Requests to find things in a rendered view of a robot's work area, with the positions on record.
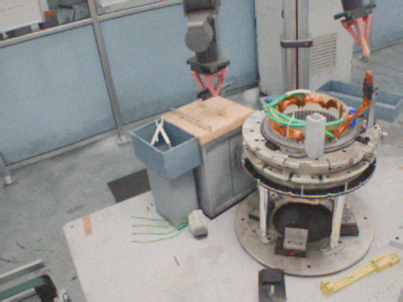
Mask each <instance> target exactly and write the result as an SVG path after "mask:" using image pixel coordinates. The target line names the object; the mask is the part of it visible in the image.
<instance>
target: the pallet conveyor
mask: <svg viewBox="0 0 403 302"><path fill-rule="evenodd" d="M44 267H45V265H44V262H43V260H42V259H39V260H37V261H36V262H30V263H29V264H26V265H23V266H22V267H19V268H18V269H14V270H11V271H8V272H6V273H4V274H1V275H0V285H2V284H5V283H6V282H8V281H12V280H15V279H16V278H17V279H18V278H19V277H22V276H24V275H26V274H29V273H30V272H33V271H36V270H39V269H42V268H44ZM0 302H72V300H71V299H70V296H69V295H68V294H67V291H66V290H65V289H61V290H60V291H59V293H58V292H57V289H56V287H55V284H54V283H53V282H52V279H51V277H50V276H49V275H48V273H47V274H44V275H40V276H39V277H37V278H34V279H31V280H27V281H25V282H24V283H20V284H18V285H16V286H13V287H10V288H9V289H5V290H3V291H1V292H0Z"/></svg>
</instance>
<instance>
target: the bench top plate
mask: <svg viewBox="0 0 403 302"><path fill-rule="evenodd" d="M376 158H377V164H376V170H375V172H374V175H373V176H372V178H371V179H370V180H369V181H368V182H367V183H365V185H364V186H361V189H357V190H356V191H352V194H354V195H355V196H357V197H358V198H359V199H360V200H361V201H362V202H363V203H364V204H365V206H366V207H367V208H368V210H369V211H370V212H371V214H372V217H373V222H374V225H375V226H374V236H373V242H372V244H371V247H370V249H369V250H368V251H367V252H366V254H365V255H364V256H363V257H362V259H360V260H359V261H357V262H356V263H354V264H352V265H351V266H349V267H347V268H345V269H343V270H340V271H336V272H333V273H328V274H322V275H316V276H311V275H298V274H290V273H288V272H285V273H284V279H285V285H286V287H285V289H286V295H287V298H286V299H287V302H398V299H399V294H400V291H401V288H402V286H403V249H401V248H400V249H399V248H397V247H395V246H393V245H390V244H389V243H390V239H391V236H392V234H393V231H394V229H395V228H396V224H397V223H398V219H399V216H400V213H402V214H403V170H399V169H398V166H399V167H403V156H376ZM242 202H243V200H242V201H241V202H240V203H238V204H237V205H236V206H233V208H231V209H229V210H228V211H225V212H224V213H223V214H221V215H219V216H218V217H217V218H215V219H213V220H210V219H209V218H207V217H205V216H204V217H205V222H206V223H207V227H208V231H209V233H208V234H207V236H208V237H207V238H205V239H202V240H200V241H197V240H196V238H195V237H193V233H191V230H185V229H187V228H190V226H187V227H185V228H183V229H182V230H183V232H182V233H180V232H181V231H182V230H180V231H179V230H175V229H176V228H175V227H173V226H169V225H170V223H169V222H167V221H156V220H150V219H145V218H153V219H163V220H165V219H164V218H163V217H161V216H160V215H159V214H158V213H157V212H156V205H155V202H154V200H153V193H152V191H147V192H145V193H144V194H140V195H139V196H137V197H133V198H131V199H128V200H125V201H122V202H120V203H119V204H118V203H116V204H115V205H113V206H110V207H109V208H105V209H103V210H98V211H97V212H94V213H92V214H89V217H90V220H91V224H92V229H93V234H92V235H87V236H85V234H84V225H83V219H82V218H79V219H77V220H73V221H72V222H68V223H67V224H65V225H64V226H63V231H64V233H65V236H66V240H67V244H68V247H69V251H70V253H71V256H72V259H73V263H74V265H75V267H76V274H77V276H78V278H79V280H80V285H81V287H82V290H83V291H84V296H85V300H86V302H258V298H259V290H258V271H259V270H261V269H264V268H270V267H269V266H266V265H265V264H262V263H261V262H259V261H258V260H257V259H255V258H254V257H253V256H252V255H250V253H248V252H247V250H246V249H245V248H244V247H243V246H242V244H241V243H240V241H239V240H238V237H237V232H236V228H235V225H236V214H237V211H238V208H239V206H240V205H241V204H242ZM374 206H376V207H374ZM132 216H133V217H136V218H132ZM143 225H146V226H143ZM164 226H169V227H164ZM172 230H175V231H174V232H172V233H169V232H171V231H172ZM167 232H168V234H165V235H153V234H135V235H133V233H159V234H162V233H167ZM178 233H180V234H179V235H177V234H178ZM174 235H176V236H175V237H171V236H174ZM166 237H171V238H167V239H165V240H160V241H157V242H151V241H155V240H157V239H163V238H166ZM131 241H141V242H144V241H149V243H134V242H131ZM395 250H396V252H395ZM392 252H395V253H397V254H398V256H399V257H400V258H401V259H400V262H399V263H398V264H397V265H395V266H393V267H392V268H390V267H389V268H388V269H385V270H384V271H382V272H380V273H379V274H378V272H376V271H375V272H373V273H371V274H369V275H368V276H366V277H364V278H363V279H360V280H359V281H356V282H355V283H354V284H351V285H350V286H349V287H346V288H345V289H342V290H340V291H339V292H336V293H335V294H334V295H331V297H329V298H328V297H327V296H326V295H325V294H324V292H322V291H320V285H321V281H322V280H323V279H325V278H327V279H328V280H329V284H330V283H333V282H335V281H336V280H340V279H341V278H343V277H344V276H346V275H348V274H350V273H351V272H354V271H356V270H358V269H360V268H361V267H363V266H364V265H366V264H367V263H370V262H371V259H373V258H374V257H376V256H379V255H380V254H381V253H384V254H386V255H388V254H390V253H392ZM376 281H377V282H378V283H379V284H378V283H377V282H376ZM247 283H248V284H247ZM309 283H310V284H311V285H310V284H309ZM249 284H250V285H251V286H252V287H251V286H250V285H249ZM391 284H392V286H391ZM253 287H254V288H253ZM308 287H309V288H308ZM310 288H311V289H310ZM312 289H313V290H312ZM388 289H389V290H388ZM372 292H373V294H372ZM378 292H379V293H378ZM314 293H315V294H314ZM383 293H385V294H383ZM309 294H313V295H310V296H307V295H309ZM368 295H369V296H368ZM371 295H372V296H371ZM375 296H376V297H375ZM376 298H377V299H376ZM369 299H370V300H369Z"/></svg>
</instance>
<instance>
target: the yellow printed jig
mask: <svg viewBox="0 0 403 302"><path fill-rule="evenodd" d="M400 259H401V258H400V257H399V256H398V255H397V254H396V253H395V252H392V253H390V254H388V255H386V254H384V253H381V254H380V255H379V256H376V257H374V258H373V259H371V262H370V263H367V264H366V265H364V266H363V267H361V268H360V269H358V270H356V271H354V272H351V273H350V274H348V275H346V276H344V277H343V278H341V279H340V280H336V281H335V282H333V283H330V284H329V280H328V279H327V278H325V279H323V280H322V281H321V285H320V289H321V291H322V292H324V294H325V295H326V296H327V297H328V298H329V297H331V295H334V294H335V293H336V292H339V291H340V290H342V289H345V288H346V287H349V286H350V285H351V284H354V283H355V282H356V281H359V280H360V279H363V278H364V277H366V276H368V275H369V274H371V273H373V272H375V271H376V272H378V274H379V273H380V272H382V271H384V270H385V269H388V268H389V267H390V268H392V267H393V266H395V265H397V264H398V263H399V262H400Z"/></svg>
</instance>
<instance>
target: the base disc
mask: <svg viewBox="0 0 403 302"><path fill-rule="evenodd" d="M349 196H350V193H348V194H346V195H345V201H346V202H347V203H348V204H350V208H349V209H351V210H352V212H353V213H354V217H355V221H356V225H357V226H358V230H359V235H352V236H339V239H341V240H343V242H345V246H344V248H341V249H339V250H337V251H335V252H333V253H331V254H332V255H330V254H327V255H325V254H323V253H322V252H321V251H320V247H321V245H322V244H327V243H328V239H329V236H327V237H326V238H325V239H323V240H320V241H317V242H314V243H308V245H307V251H306V257H305V258H299V257H294V256H293V257H290V256H286V255H278V254H275V253H274V247H275V245H276V237H277V236H282V235H280V233H279V232H277V230H275V227H274V226H273V215H274V213H275V212H276V210H277V209H279V208H280V207H282V206H283V205H284V204H286V203H291V202H293V201H291V200H286V199H285V198H284V197H281V198H279V199H277V200H274V199H272V198H271V197H270V196H269V201H273V202H275V207H274V209H273V211H272V212H271V215H270V216H269V219H270V230H273V231H274V233H272V235H273V236H274V240H273V242H272V243H269V244H267V243H264V241H263V240H262V239H261V238H260V236H259V235H258V234H257V233H256V231H255V229H256V227H258V226H260V221H254V220H253V219H251V218H249V216H248V215H249V213H250V211H251V210H252V209H253V207H254V206H255V204H256V203H257V202H258V201H259V189H257V190H256V191H253V192H252V193H251V194H249V195H248V196H247V197H246V198H245V200H244V201H243V202H242V204H241V205H240V206H239V208H238V211H237V214H236V225H235V228H236V232H237V237H238V240H239V241H240V243H241V244H242V246H243V247H244V248H245V249H246V250H247V252H248V253H250V255H252V256H253V257H254V258H255V259H257V260H258V261H259V262H261V263H262V264H265V265H266V266H269V267H270V268H280V269H283V270H284V272H288V273H290V274H298V275H311V276H316V275H322V274H328V273H333V272H336V271H340V270H343V269H345V268H347V267H349V266H351V265H352V264H354V263H356V262H357V261H359V260H360V259H362V257H363V256H364V255H365V254H366V252H367V251H368V250H369V249H370V247H371V244H372V242H373V236H374V226H375V225H374V222H373V217H372V214H371V212H370V211H369V210H368V208H367V207H366V206H365V204H364V203H363V202H362V201H361V200H360V199H359V198H358V197H357V196H355V195H354V194H352V193H351V199H349ZM318 204H320V205H321V206H324V207H326V209H328V210H329V211H330V212H331V213H332V208H333V202H332V200H330V198H329V199H328V200H324V201H321V202H318ZM268 250H269V251H270V252H269V251H268ZM285 263H286V264H287V265H286V264H285ZM334 265H335V266H334Z"/></svg>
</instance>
